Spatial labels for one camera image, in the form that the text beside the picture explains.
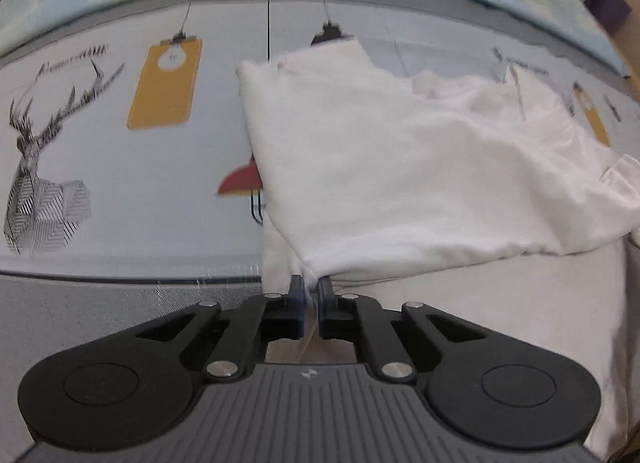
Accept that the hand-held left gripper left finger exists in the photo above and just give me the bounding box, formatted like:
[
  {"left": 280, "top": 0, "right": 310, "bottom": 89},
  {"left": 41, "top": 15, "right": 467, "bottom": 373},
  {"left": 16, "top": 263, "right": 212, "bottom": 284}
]
[{"left": 135, "top": 274, "right": 306, "bottom": 384}]

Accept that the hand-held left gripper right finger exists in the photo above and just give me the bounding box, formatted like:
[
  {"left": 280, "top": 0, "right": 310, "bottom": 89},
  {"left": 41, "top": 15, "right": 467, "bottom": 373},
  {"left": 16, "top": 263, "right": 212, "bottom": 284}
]
[{"left": 317, "top": 276, "right": 494, "bottom": 384}]

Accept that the white t-shirt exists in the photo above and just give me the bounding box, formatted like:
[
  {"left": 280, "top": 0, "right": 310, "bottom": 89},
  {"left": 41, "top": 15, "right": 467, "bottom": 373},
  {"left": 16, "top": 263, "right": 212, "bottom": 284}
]
[{"left": 236, "top": 38, "right": 640, "bottom": 463}]

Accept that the deer printed cloth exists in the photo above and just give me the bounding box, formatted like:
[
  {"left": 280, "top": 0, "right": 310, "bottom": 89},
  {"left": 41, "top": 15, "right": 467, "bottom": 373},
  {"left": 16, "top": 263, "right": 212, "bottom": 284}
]
[{"left": 0, "top": 0, "right": 640, "bottom": 289}]

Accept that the purple board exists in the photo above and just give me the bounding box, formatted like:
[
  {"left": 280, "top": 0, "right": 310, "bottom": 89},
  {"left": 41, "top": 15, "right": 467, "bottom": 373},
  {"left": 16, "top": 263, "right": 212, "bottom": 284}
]
[{"left": 587, "top": 0, "right": 631, "bottom": 34}]

